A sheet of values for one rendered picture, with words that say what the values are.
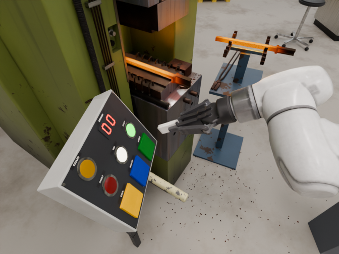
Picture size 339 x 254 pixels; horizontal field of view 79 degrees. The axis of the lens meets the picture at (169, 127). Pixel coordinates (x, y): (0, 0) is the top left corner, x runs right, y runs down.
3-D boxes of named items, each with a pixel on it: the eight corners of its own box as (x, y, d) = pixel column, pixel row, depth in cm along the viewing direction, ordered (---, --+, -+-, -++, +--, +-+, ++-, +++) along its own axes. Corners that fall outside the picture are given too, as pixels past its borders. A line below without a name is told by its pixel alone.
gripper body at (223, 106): (239, 128, 55) (207, 136, 59) (236, 107, 61) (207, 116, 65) (230, 109, 50) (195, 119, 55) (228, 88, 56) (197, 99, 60)
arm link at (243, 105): (257, 102, 59) (236, 108, 61) (248, 77, 53) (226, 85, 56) (263, 125, 53) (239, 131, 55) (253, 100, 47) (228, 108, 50)
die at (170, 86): (181, 83, 116) (181, 70, 110) (161, 103, 105) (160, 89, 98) (124, 62, 131) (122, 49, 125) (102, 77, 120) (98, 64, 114)
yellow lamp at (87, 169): (101, 169, 52) (96, 160, 49) (87, 183, 50) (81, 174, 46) (92, 164, 53) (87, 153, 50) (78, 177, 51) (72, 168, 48)
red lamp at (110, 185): (122, 185, 57) (119, 177, 54) (110, 198, 55) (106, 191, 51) (113, 179, 58) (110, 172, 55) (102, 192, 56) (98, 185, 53)
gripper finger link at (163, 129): (181, 127, 64) (181, 129, 63) (162, 132, 67) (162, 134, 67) (176, 120, 62) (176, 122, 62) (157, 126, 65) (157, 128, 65)
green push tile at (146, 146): (155, 144, 79) (144, 132, 74) (151, 161, 74) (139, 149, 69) (151, 145, 79) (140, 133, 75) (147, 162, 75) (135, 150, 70)
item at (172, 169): (190, 160, 189) (195, 126, 155) (168, 193, 167) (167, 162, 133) (142, 135, 210) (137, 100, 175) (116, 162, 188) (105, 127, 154)
